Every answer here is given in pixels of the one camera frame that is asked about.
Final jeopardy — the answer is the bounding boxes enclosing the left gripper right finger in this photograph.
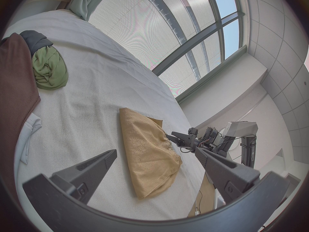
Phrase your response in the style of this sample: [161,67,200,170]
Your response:
[195,146,262,204]

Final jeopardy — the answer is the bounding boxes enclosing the bed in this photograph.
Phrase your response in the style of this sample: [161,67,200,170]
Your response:
[1,0,208,221]

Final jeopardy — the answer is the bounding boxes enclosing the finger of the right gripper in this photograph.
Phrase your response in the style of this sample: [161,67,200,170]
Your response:
[165,134,180,146]
[171,131,189,140]

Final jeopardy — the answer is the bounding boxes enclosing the tan garment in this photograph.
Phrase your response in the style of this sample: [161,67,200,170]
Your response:
[119,107,183,199]

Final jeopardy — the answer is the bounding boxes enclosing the pale blue quilt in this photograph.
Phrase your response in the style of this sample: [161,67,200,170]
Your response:
[15,112,43,165]

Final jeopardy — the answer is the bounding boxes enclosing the green garment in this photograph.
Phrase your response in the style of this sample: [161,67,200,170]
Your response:
[32,46,69,91]

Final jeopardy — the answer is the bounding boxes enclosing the dark grey garment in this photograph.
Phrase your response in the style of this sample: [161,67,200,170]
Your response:
[19,30,54,57]

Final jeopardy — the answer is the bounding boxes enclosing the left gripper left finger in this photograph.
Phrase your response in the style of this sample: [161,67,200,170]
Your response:
[50,149,118,204]

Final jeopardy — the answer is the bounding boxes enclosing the brown waffle blanket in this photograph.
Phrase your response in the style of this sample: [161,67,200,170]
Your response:
[0,32,42,202]

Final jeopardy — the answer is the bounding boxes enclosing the pale green curtain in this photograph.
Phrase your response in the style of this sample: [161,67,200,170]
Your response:
[69,0,97,22]

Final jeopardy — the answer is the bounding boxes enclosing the window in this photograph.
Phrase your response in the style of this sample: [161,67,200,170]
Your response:
[86,0,248,104]

